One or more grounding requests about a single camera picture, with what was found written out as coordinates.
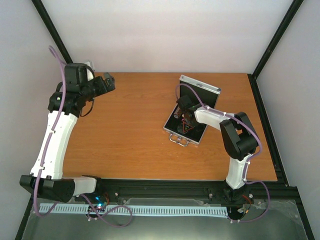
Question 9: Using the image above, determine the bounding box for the black aluminium frame rail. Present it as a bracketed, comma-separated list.
[32, 177, 300, 208]

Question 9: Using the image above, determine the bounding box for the black red triangular button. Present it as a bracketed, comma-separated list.
[181, 122, 194, 134]

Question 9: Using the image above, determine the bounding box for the clear round dealer button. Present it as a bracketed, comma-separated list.
[177, 124, 184, 134]

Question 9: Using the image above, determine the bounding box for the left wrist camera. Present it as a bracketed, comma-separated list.
[83, 60, 95, 81]

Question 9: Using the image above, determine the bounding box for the purple chip stack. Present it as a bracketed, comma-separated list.
[173, 107, 183, 119]

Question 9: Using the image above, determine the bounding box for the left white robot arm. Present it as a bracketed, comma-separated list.
[19, 72, 116, 203]

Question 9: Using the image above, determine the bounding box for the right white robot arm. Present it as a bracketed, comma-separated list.
[180, 104, 261, 202]

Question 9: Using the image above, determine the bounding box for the light blue slotted cable duct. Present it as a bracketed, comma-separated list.
[51, 203, 228, 218]

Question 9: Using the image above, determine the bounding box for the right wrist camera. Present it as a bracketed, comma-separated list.
[176, 95, 195, 112]

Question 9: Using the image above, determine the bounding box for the left green lit circuit board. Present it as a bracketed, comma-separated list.
[91, 193, 110, 213]

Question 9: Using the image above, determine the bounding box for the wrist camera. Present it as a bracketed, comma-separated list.
[83, 60, 95, 81]
[176, 95, 195, 112]

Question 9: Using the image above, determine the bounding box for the aluminium poker case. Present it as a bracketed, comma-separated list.
[163, 75, 221, 147]

